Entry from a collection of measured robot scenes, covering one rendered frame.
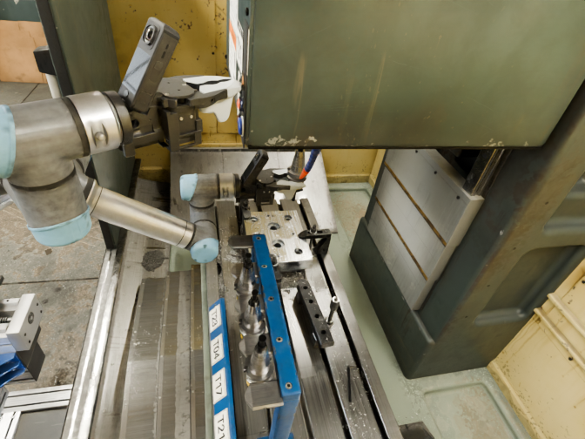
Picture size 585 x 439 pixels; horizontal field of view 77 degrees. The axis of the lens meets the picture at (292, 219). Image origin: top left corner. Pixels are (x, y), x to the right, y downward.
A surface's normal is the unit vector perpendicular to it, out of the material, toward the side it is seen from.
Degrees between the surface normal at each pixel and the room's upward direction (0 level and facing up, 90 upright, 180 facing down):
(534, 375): 90
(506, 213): 90
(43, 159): 91
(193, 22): 90
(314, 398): 0
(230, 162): 24
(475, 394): 0
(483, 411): 0
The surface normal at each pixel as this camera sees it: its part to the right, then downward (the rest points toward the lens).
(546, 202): 0.21, 0.65
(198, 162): 0.20, -0.44
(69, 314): 0.12, -0.77
